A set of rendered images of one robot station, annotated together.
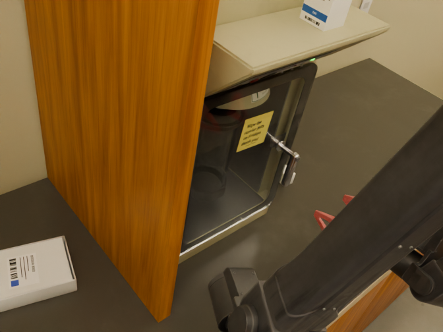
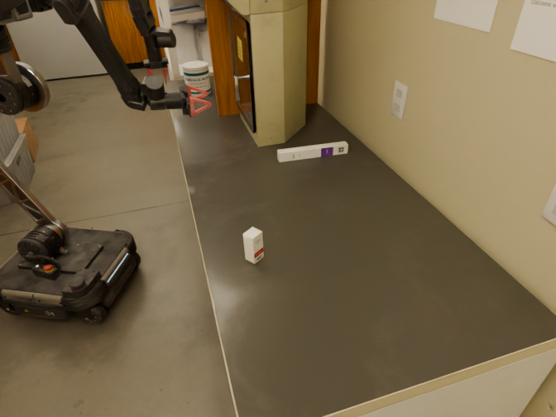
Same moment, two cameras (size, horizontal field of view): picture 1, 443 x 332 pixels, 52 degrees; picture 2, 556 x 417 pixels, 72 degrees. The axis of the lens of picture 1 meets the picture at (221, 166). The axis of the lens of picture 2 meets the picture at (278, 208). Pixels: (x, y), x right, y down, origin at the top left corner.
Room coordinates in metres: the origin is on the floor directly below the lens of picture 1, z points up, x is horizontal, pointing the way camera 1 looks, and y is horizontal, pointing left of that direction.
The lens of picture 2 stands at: (1.62, -1.26, 1.62)
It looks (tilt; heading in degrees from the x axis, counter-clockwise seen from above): 36 degrees down; 122
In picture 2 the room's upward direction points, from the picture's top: 2 degrees counter-clockwise
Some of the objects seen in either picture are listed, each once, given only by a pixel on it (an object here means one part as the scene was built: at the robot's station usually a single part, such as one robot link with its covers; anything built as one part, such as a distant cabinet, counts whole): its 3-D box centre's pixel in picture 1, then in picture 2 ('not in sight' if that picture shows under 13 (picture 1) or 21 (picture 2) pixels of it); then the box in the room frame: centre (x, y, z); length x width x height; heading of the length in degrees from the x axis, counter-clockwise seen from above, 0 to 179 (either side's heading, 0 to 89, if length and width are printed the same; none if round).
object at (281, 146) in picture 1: (285, 164); (241, 87); (0.76, -0.13, 1.17); 0.05 x 0.03 x 0.10; 48
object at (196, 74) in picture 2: not in sight; (197, 78); (0.19, 0.25, 1.02); 0.13 x 0.13 x 0.15
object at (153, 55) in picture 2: not in sight; (155, 55); (0.27, -0.08, 1.21); 0.10 x 0.07 x 0.07; 48
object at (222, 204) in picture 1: (241, 165); (242, 71); (0.70, -0.04, 1.19); 0.30 x 0.01 x 0.40; 138
